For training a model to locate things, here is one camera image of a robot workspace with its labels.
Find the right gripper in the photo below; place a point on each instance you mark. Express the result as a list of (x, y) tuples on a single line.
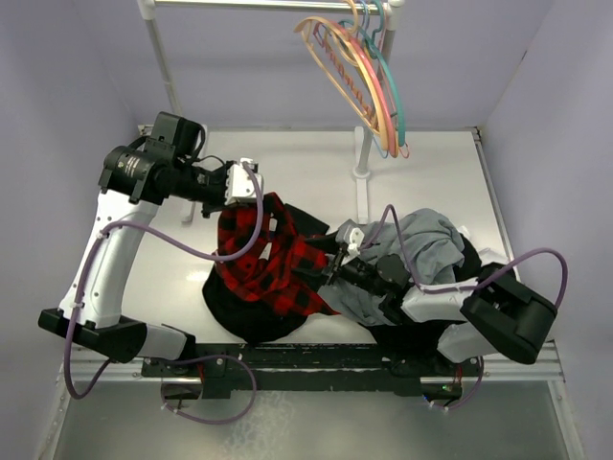
[(338, 266)]

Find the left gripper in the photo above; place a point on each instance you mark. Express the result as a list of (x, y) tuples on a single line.
[(220, 201)]

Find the red black plaid shirt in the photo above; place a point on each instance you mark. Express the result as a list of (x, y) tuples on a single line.
[(268, 271)]

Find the cream plastic hanger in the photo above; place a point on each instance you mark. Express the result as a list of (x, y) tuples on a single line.
[(312, 25)]

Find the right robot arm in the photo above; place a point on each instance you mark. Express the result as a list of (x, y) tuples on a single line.
[(489, 312)]

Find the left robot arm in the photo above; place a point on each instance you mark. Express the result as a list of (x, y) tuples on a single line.
[(135, 181)]

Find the grey shirt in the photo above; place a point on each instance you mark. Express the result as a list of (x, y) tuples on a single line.
[(431, 240)]

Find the yellow plastic hanger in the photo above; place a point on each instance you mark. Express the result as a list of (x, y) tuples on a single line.
[(377, 119)]

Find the pink plastic hanger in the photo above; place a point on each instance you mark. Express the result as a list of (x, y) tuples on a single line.
[(351, 54)]

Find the teal plastic hanger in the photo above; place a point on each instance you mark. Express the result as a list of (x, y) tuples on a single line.
[(377, 35)]

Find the black garment right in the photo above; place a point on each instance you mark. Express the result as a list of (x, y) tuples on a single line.
[(422, 338)]

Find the black garment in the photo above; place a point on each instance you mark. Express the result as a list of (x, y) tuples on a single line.
[(422, 338), (255, 322)]

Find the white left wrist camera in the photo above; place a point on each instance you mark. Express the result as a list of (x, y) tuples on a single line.
[(240, 187)]

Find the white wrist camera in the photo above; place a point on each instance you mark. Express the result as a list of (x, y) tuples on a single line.
[(240, 187), (350, 238)]

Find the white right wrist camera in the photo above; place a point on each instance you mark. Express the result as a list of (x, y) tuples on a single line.
[(350, 238)]

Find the aluminium front rail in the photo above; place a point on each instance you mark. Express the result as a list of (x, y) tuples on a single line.
[(341, 362)]

